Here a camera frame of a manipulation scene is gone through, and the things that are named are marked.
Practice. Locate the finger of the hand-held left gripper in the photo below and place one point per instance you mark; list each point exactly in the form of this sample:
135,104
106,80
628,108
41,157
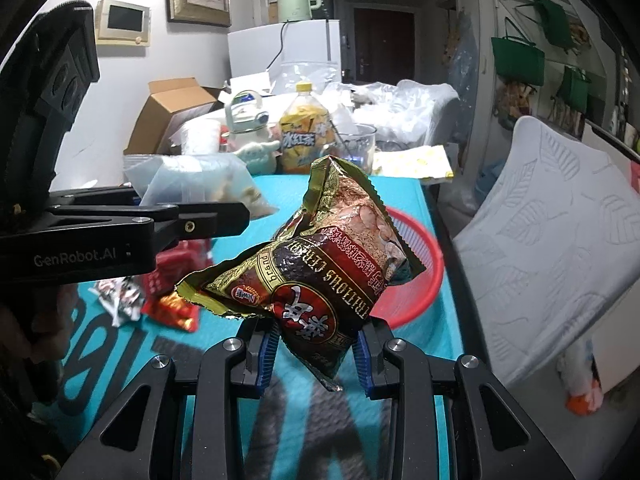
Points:
210,220
90,201

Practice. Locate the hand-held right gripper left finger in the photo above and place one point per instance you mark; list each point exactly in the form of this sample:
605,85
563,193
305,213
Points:
262,360

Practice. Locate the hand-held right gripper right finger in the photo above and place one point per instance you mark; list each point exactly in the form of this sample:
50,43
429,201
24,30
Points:
365,365

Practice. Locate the clear zip bag of snacks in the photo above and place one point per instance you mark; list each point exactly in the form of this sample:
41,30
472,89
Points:
210,180

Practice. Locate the large dark red snack packet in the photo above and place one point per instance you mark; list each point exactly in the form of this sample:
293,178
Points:
185,270

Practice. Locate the red plastic basket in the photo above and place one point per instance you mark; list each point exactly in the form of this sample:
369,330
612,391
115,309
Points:
430,280

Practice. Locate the brown cereal snack bag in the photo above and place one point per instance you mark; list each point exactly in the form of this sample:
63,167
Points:
320,260

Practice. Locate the person's left hand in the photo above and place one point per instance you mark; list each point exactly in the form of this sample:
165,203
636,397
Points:
45,320

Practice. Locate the white paper towel roll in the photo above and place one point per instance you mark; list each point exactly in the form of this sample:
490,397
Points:
200,137

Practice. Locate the white bottle with plush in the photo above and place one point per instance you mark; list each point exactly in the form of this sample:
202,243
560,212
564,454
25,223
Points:
247,130

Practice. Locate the small red gold snack packet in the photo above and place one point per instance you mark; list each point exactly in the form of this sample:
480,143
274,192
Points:
172,312

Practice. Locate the white printed snack packet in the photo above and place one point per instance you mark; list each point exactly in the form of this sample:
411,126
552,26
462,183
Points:
117,302

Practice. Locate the brown cardboard box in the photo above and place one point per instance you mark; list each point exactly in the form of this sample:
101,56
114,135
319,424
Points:
170,105

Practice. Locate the yellow iced tea bottle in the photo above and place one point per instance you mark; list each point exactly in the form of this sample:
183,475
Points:
302,135

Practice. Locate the clear glass mug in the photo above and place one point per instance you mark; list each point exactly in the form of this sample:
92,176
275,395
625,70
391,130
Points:
357,147

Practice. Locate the teal bubble table mat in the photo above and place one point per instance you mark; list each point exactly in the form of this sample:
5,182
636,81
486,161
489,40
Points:
400,192

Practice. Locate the empty clear zip bag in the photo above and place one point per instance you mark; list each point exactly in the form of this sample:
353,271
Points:
310,72

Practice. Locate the white fridge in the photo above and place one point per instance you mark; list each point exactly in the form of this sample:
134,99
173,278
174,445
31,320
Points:
300,45

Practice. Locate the yellow smiley napkin pack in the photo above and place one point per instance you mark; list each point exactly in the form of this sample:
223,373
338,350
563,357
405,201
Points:
415,162

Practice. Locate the orange and white floor bag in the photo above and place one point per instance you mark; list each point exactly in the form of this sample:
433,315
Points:
582,385

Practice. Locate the grey leaf-pattern cushion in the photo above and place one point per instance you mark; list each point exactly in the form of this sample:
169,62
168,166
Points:
545,240

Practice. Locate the pale green electric kettle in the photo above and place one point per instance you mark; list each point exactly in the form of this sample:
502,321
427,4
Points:
295,0

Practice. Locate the chair under clear plastic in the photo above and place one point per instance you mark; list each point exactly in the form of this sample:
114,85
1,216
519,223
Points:
430,105

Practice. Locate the dark wooden door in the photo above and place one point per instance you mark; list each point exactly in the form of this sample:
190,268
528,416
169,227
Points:
382,40

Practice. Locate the hanging bubble wrap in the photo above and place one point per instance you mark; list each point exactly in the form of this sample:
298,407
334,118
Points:
465,60

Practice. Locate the patterned hanging bag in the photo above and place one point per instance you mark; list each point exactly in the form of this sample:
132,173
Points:
515,102

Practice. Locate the large green tote bag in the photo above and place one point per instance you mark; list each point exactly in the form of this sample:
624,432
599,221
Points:
517,60

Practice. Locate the small green tote bag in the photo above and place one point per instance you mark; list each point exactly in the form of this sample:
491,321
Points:
575,90

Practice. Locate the wall intercom panel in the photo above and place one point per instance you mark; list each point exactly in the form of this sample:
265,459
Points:
122,20

